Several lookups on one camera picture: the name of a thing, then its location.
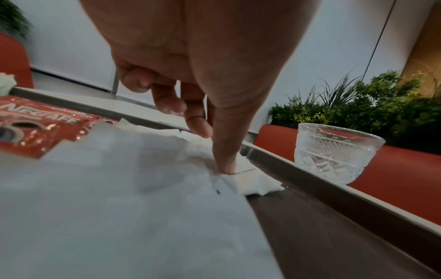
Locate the clear patterned glass cup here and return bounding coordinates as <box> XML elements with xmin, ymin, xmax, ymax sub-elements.
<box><xmin>294</xmin><ymin>122</ymin><xmax>386</xmax><ymax>186</ymax></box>

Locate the red upholstered chair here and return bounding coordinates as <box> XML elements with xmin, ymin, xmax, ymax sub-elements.
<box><xmin>0</xmin><ymin>33</ymin><xmax>35</xmax><ymax>90</ymax></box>

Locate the dark green potted plant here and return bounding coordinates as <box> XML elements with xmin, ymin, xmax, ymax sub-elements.
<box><xmin>0</xmin><ymin>0</ymin><xmax>33</xmax><ymax>40</ymax></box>

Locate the white paper sheet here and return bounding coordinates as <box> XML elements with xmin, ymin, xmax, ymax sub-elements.
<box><xmin>0</xmin><ymin>124</ymin><xmax>285</xmax><ymax>279</ymax></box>

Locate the grey metal post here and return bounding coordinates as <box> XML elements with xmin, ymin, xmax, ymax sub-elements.
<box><xmin>110</xmin><ymin>68</ymin><xmax>120</xmax><ymax>95</ymax></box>

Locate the person's left hand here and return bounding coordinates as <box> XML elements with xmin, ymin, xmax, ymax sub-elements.
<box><xmin>79</xmin><ymin>0</ymin><xmax>322</xmax><ymax>174</ymax></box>

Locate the wooden wall panel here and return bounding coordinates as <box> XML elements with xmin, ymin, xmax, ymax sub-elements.
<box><xmin>401</xmin><ymin>0</ymin><xmax>441</xmax><ymax>99</ymax></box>

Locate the red coffee sachet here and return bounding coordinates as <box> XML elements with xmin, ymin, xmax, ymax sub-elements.
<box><xmin>0</xmin><ymin>95</ymin><xmax>119</xmax><ymax>159</ymax></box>

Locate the black wall cable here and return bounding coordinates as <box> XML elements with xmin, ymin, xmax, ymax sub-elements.
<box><xmin>363</xmin><ymin>0</ymin><xmax>397</xmax><ymax>80</ymax></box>

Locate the crumpled white tissue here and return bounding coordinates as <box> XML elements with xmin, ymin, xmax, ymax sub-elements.
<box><xmin>0</xmin><ymin>72</ymin><xmax>18</xmax><ymax>96</ymax></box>

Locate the white paper napkin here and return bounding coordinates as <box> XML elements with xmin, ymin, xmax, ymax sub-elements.
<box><xmin>119</xmin><ymin>118</ymin><xmax>286</xmax><ymax>197</ymax></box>

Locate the green artificial plant hedge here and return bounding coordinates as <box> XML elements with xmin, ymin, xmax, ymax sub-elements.
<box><xmin>268</xmin><ymin>68</ymin><xmax>441</xmax><ymax>149</ymax></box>

